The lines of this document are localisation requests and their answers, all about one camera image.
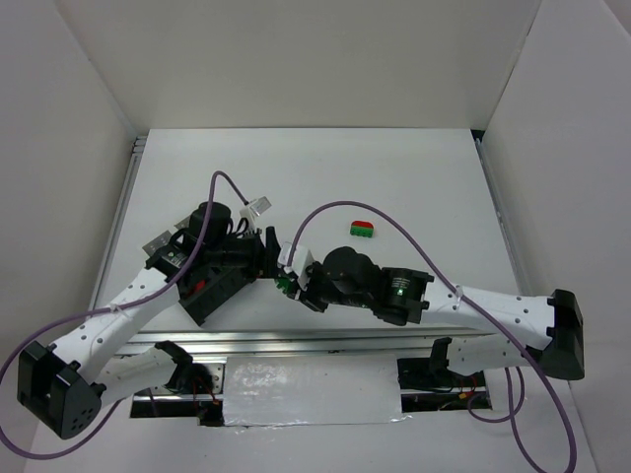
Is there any green purple lego cluster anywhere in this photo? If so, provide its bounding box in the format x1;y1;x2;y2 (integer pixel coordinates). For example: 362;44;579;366
275;277;299;298

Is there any red green arched lego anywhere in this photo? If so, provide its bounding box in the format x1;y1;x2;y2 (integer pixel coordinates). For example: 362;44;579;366
349;221;375;238

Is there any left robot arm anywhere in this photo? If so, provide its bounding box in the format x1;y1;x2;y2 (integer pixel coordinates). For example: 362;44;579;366
17;197;280;439

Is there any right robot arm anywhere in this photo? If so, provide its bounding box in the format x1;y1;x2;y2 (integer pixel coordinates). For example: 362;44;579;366
282;246;585;380

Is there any black two-compartment container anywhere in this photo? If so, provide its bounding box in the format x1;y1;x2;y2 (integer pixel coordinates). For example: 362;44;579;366
177;268;255;326

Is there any white two-compartment container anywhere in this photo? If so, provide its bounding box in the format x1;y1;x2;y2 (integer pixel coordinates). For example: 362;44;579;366
142;231;174;257

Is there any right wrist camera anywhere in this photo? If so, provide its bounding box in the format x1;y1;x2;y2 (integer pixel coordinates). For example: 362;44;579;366
277;241;315;290

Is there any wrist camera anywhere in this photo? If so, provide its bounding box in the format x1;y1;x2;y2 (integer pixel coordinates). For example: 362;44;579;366
277;241;315;290
240;196;271;232

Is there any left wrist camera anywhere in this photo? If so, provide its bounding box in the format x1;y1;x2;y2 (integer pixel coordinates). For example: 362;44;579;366
240;196;271;232

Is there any aluminium front rail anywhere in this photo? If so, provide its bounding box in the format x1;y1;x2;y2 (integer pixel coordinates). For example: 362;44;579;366
117;328;455;357

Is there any aluminium rail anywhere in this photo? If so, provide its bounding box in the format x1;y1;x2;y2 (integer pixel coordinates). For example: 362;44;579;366
471;129;532;296
117;328;455;357
89;135;148;309

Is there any aluminium left rail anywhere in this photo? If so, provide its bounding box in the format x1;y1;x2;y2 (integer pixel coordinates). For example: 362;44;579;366
89;135;148;309

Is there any aluminium right rail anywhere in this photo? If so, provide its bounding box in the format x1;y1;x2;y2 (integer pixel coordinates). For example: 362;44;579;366
471;129;532;296

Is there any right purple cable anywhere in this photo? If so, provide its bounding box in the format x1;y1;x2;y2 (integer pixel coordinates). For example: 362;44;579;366
289;200;578;473

